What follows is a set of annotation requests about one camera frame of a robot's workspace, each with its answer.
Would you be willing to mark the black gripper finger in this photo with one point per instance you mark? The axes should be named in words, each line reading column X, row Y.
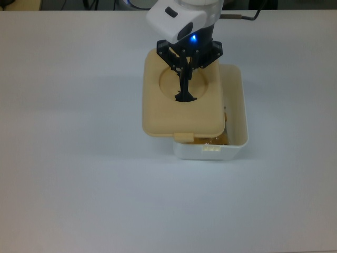
column 196, row 59
column 183, row 76

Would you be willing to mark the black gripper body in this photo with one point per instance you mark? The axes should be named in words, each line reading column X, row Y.
column 208, row 52

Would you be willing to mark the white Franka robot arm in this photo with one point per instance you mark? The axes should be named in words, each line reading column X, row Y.
column 194, row 5

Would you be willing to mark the white plastic tool case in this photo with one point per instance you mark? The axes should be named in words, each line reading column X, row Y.
column 210, row 154

